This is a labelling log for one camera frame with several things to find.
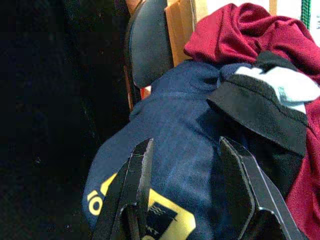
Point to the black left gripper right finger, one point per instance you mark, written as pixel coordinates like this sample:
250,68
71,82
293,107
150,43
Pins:
246,180

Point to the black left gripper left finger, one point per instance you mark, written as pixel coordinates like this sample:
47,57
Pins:
136,172

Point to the navy garment with yellow print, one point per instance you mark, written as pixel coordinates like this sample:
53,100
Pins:
180,130

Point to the black garment with white label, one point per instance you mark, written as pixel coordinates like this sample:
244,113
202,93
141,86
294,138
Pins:
260,110

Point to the maroon garment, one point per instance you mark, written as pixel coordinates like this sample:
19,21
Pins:
250,32

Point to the orange wooden frame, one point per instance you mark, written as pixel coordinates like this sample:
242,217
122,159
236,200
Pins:
181,27

